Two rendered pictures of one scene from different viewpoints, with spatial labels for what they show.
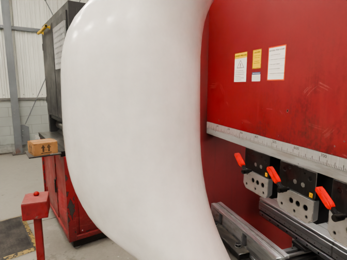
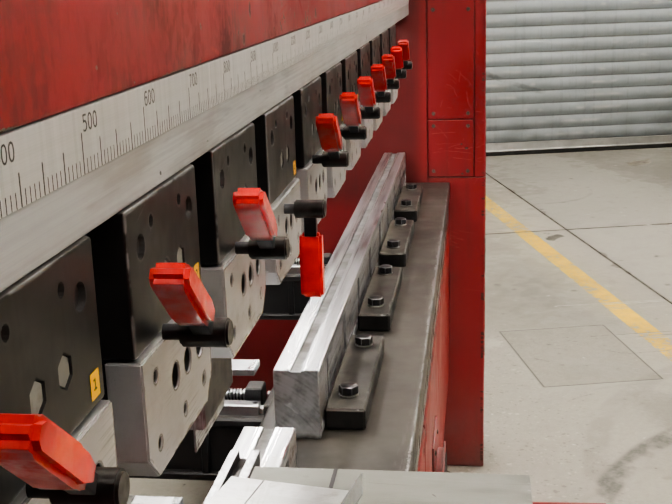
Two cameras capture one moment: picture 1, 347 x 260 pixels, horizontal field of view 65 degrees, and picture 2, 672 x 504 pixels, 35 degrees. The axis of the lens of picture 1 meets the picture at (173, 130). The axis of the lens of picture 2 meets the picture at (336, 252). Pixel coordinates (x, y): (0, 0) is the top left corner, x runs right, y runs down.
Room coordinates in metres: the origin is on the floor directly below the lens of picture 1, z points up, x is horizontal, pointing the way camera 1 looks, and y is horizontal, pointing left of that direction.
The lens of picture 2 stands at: (1.34, 0.00, 1.46)
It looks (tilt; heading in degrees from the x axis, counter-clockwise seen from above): 15 degrees down; 208
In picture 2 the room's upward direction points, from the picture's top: 2 degrees counter-clockwise
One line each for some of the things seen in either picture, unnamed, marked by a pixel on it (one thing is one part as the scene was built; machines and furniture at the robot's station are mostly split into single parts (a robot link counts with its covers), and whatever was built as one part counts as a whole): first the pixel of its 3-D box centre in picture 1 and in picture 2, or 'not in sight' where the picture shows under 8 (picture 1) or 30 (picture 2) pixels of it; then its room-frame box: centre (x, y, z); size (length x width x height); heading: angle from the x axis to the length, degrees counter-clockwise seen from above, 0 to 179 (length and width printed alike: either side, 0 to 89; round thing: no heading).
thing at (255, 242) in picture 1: (242, 234); not in sight; (1.14, -0.31, 0.92); 0.50 x 0.06 x 0.10; 20
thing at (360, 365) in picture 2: not in sight; (357, 377); (0.04, -0.66, 0.89); 0.30 x 0.05 x 0.03; 20
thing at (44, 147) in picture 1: (42, 146); not in sight; (2.40, 1.18, 1.04); 0.30 x 0.26 x 0.12; 34
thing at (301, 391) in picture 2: not in sight; (363, 243); (-0.56, -0.94, 0.92); 1.67 x 0.06 x 0.10; 20
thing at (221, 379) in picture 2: not in sight; (207, 376); (0.62, -0.50, 1.13); 0.10 x 0.02 x 0.10; 20
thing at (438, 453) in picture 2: not in sight; (439, 448); (-0.39, -0.71, 0.59); 0.15 x 0.02 x 0.07; 20
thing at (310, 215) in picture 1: (304, 189); (111, 314); (0.83, -0.42, 1.26); 0.15 x 0.09 x 0.17; 20
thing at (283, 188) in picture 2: not in sight; (245, 188); (0.46, -0.56, 1.26); 0.15 x 0.09 x 0.17; 20
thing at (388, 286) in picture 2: not in sight; (381, 296); (-0.34, -0.79, 0.89); 0.30 x 0.05 x 0.03; 20
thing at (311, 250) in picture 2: not in sight; (305, 248); (0.46, -0.50, 1.20); 0.04 x 0.02 x 0.10; 110
